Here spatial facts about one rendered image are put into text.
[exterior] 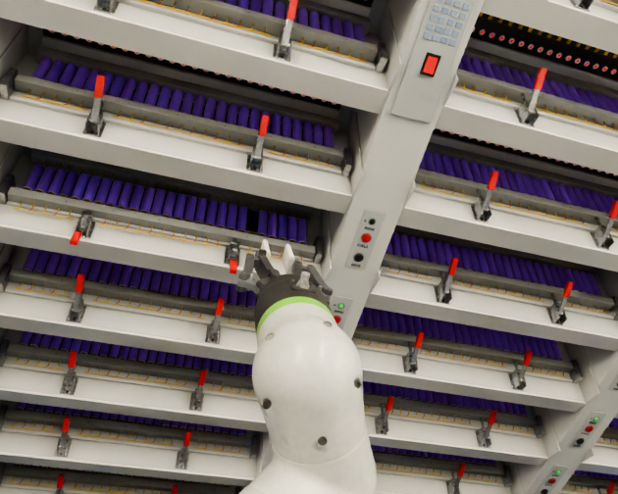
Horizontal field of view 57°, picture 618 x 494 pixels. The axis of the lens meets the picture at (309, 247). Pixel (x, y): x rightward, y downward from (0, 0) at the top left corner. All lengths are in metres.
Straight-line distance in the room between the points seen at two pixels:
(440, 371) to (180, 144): 0.75
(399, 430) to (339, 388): 0.89
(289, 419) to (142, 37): 0.61
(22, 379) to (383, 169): 0.85
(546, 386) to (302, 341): 1.00
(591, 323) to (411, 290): 0.43
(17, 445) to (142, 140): 0.78
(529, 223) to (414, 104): 0.36
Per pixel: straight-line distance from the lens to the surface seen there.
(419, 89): 0.96
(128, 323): 1.18
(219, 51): 0.92
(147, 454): 1.45
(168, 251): 1.06
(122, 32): 0.93
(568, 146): 1.11
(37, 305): 1.21
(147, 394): 1.31
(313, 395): 0.53
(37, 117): 1.02
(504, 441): 1.56
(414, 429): 1.44
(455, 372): 1.34
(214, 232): 1.08
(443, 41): 0.95
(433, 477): 1.63
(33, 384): 1.33
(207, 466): 1.46
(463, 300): 1.22
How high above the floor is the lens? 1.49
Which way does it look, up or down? 27 degrees down
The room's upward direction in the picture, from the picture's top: 18 degrees clockwise
